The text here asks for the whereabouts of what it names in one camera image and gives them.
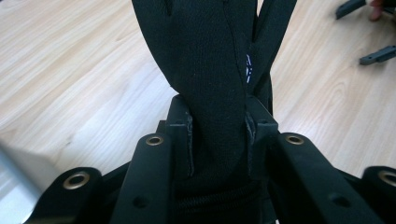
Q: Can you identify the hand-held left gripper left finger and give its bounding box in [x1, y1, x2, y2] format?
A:
[164, 94, 196, 179]

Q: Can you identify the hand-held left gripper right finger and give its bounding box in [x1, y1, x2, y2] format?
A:
[245, 94, 280, 182]

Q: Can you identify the black glove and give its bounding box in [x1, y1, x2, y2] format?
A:
[131, 0, 298, 224]

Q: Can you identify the grey metal bar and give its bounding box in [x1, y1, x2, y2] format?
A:
[0, 141, 62, 224]

